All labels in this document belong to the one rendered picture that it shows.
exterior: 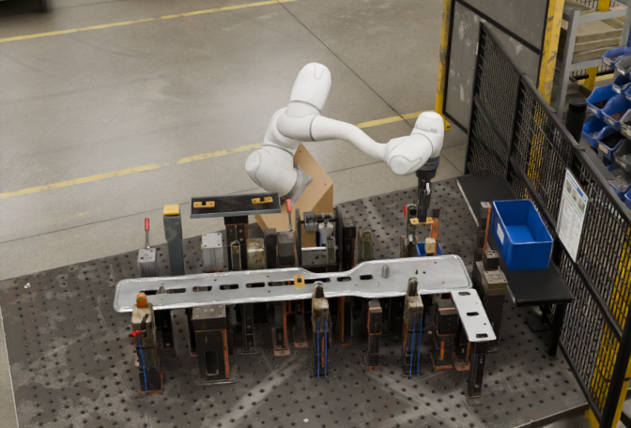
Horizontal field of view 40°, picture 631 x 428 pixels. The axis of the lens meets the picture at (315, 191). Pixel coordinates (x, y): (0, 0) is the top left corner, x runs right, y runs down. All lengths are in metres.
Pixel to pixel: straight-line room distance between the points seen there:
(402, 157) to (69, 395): 1.56
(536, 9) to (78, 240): 3.09
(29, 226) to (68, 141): 1.11
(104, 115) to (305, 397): 4.06
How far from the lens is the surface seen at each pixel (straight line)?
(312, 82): 3.39
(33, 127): 6.93
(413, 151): 2.93
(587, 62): 5.56
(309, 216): 3.42
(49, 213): 5.83
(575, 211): 3.31
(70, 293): 3.95
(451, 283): 3.41
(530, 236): 3.67
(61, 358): 3.64
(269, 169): 3.87
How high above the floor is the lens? 3.10
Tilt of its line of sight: 32 degrees down
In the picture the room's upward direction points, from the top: straight up
